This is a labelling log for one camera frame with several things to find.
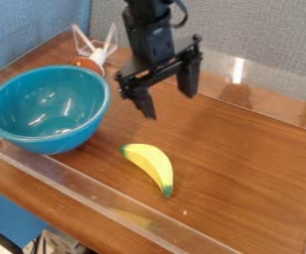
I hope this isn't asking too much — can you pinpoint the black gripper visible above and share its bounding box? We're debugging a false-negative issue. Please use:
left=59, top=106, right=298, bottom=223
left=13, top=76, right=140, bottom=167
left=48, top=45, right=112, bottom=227
left=114, top=34, right=203, bottom=119

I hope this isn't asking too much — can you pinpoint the yellow wedge object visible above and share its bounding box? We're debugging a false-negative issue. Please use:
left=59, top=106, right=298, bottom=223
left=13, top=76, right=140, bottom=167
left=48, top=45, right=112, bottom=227
left=119, top=144, right=174, bottom=197

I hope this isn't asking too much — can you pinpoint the blue bowl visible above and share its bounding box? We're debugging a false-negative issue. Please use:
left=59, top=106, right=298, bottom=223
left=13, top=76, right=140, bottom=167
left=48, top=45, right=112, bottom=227
left=0, top=64, right=110, bottom=155

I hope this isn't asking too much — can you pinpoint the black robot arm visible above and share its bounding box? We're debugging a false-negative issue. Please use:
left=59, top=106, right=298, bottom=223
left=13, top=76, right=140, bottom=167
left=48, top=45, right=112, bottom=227
left=114, top=0, right=202, bottom=119

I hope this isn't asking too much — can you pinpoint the orange white plunger toy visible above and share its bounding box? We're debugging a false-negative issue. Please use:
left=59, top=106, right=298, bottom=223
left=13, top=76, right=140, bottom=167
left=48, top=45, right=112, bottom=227
left=72, top=48, right=106, bottom=76

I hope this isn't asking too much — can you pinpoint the clear acrylic back barrier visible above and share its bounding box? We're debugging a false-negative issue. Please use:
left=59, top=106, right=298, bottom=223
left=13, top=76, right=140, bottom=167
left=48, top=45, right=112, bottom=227
left=87, top=28, right=306, bottom=135

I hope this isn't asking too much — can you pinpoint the clear acrylic barrier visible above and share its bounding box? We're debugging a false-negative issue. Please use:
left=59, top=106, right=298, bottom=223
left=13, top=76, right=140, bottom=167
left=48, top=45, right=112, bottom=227
left=87, top=28, right=306, bottom=135
left=0, top=138, right=238, bottom=254

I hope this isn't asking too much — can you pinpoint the clear acrylic front barrier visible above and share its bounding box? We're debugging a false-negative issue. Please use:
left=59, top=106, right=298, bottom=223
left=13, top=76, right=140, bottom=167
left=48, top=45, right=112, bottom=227
left=0, top=138, right=238, bottom=254

